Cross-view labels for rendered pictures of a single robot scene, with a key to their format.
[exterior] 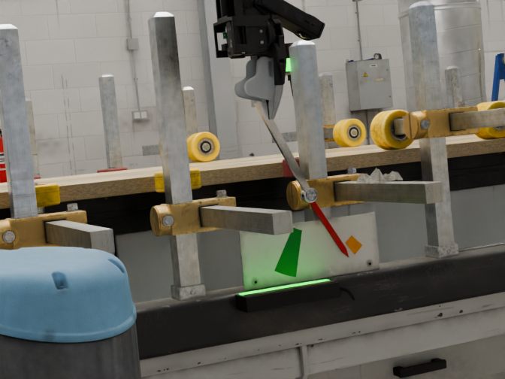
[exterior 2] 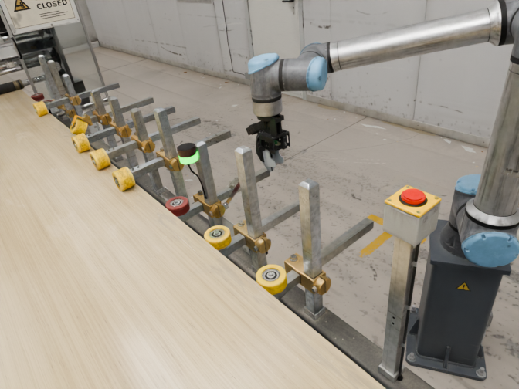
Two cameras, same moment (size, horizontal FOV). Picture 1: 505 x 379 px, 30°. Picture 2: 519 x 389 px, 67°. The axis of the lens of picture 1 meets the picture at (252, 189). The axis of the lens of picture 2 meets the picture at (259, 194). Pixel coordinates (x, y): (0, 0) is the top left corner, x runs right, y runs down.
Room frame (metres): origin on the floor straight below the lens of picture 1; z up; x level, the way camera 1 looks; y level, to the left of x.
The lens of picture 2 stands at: (1.71, 1.07, 1.63)
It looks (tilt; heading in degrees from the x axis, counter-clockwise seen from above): 33 degrees down; 258
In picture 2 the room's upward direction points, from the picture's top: 7 degrees counter-clockwise
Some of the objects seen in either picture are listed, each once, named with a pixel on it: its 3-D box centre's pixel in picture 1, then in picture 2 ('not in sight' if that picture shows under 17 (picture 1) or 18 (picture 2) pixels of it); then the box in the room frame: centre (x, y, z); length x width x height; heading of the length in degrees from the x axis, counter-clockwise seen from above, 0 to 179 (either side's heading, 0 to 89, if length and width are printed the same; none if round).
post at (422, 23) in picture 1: (431, 133); (174, 165); (1.73, -0.34, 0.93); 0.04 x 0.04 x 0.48; 24
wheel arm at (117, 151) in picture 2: not in sight; (152, 137); (1.80, -0.62, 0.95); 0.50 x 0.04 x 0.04; 24
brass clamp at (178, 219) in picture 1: (193, 216); (252, 237); (1.54, 0.10, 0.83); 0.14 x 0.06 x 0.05; 114
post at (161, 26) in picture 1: (175, 161); (252, 217); (1.53, 0.12, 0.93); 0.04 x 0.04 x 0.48; 24
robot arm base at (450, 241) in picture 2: not in sight; (469, 231); (0.75, 0.18, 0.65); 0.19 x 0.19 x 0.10
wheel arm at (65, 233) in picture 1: (64, 234); (323, 256); (1.37, 0.28, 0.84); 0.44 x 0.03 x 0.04; 24
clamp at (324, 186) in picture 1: (325, 191); (208, 204); (1.65, -0.13, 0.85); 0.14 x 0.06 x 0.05; 114
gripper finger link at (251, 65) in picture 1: (253, 89); (270, 162); (1.43, -0.02, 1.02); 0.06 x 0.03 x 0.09; 115
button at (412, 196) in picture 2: not in sight; (412, 197); (1.33, 0.59, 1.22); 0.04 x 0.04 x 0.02
